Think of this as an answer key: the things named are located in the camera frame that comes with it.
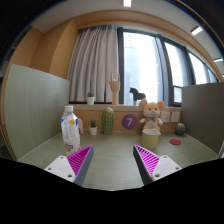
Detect wooden hand figure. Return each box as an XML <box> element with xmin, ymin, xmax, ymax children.
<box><xmin>108</xmin><ymin>72</ymin><xmax>121</xmax><ymax>106</ymax></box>

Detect round purple number sign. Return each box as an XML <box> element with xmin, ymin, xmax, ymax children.
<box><xmin>121</xmin><ymin>113</ymin><xmax>138</xmax><ymax>130</ymax></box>

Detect clear plastic drink bottle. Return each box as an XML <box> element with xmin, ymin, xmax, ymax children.
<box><xmin>60</xmin><ymin>105</ymin><xmax>82</xmax><ymax>157</ymax></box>

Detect pale yellow paper cup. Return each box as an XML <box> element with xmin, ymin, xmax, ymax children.
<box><xmin>141</xmin><ymin>128</ymin><xmax>162</xmax><ymax>150</ymax></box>

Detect ceiling lights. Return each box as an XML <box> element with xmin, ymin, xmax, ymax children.
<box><xmin>122</xmin><ymin>0</ymin><xmax>224</xmax><ymax>63</ymax></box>

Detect small plant in white pot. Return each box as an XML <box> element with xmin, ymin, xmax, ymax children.
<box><xmin>88</xmin><ymin>119</ymin><xmax>99</xmax><ymax>136</ymax></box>
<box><xmin>86</xmin><ymin>91</ymin><xmax>96</xmax><ymax>106</ymax></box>

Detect grey-green desk partition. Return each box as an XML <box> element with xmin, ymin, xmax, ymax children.
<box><xmin>180</xmin><ymin>82</ymin><xmax>224</xmax><ymax>154</ymax></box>
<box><xmin>3</xmin><ymin>63</ymin><xmax>71</xmax><ymax>161</ymax></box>

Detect round green cactus ornament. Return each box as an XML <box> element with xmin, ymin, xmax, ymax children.
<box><xmin>174</xmin><ymin>122</ymin><xmax>187</xmax><ymax>136</ymax></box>

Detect white wall socket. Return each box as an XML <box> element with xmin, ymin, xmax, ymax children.
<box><xmin>170</xmin><ymin>111</ymin><xmax>181</xmax><ymax>123</ymax></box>
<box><xmin>160</xmin><ymin>110</ymin><xmax>171</xmax><ymax>123</ymax></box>

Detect grey-white curtain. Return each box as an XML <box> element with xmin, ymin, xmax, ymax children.
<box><xmin>67</xmin><ymin>24</ymin><xmax>120</xmax><ymax>104</ymax></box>

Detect black horse figure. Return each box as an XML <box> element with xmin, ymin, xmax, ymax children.
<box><xmin>129</xmin><ymin>86</ymin><xmax>147</xmax><ymax>107</ymax></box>

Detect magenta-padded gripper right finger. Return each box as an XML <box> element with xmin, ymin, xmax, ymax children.
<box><xmin>132</xmin><ymin>143</ymin><xmax>183</xmax><ymax>186</ymax></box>

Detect beige plush mouse toy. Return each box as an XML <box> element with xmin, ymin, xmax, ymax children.
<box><xmin>138</xmin><ymin>99</ymin><xmax>166</xmax><ymax>132</ymax></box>

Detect flat round red coaster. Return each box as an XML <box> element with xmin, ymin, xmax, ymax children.
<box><xmin>168</xmin><ymin>138</ymin><xmax>183</xmax><ymax>146</ymax></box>

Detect tall green cactus ornament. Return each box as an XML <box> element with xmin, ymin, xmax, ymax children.
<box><xmin>101</xmin><ymin>106</ymin><xmax>115</xmax><ymax>136</ymax></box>

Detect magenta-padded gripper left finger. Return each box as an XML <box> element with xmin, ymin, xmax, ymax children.
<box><xmin>43</xmin><ymin>144</ymin><xmax>95</xmax><ymax>187</ymax></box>

